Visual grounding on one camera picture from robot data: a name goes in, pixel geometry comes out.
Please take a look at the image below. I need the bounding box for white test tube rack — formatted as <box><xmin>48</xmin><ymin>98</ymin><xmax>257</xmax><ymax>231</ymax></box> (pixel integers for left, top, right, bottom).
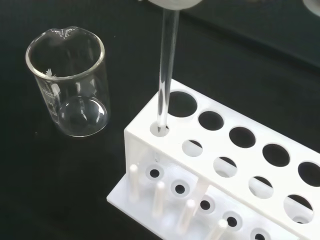
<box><xmin>106</xmin><ymin>78</ymin><xmax>320</xmax><ymax>240</ymax></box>

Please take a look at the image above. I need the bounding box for clear glass beaker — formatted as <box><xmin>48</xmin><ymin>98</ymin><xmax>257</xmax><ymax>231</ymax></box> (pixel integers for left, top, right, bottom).
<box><xmin>25</xmin><ymin>26</ymin><xmax>111</xmax><ymax>138</ymax></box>

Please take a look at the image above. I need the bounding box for black cloth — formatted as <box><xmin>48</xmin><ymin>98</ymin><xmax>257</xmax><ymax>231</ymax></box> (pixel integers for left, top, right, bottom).
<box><xmin>0</xmin><ymin>0</ymin><xmax>320</xmax><ymax>240</ymax></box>

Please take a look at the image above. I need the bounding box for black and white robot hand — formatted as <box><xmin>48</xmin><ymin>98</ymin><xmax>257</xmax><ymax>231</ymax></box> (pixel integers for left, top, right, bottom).
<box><xmin>146</xmin><ymin>0</ymin><xmax>204</xmax><ymax>11</ymax></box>

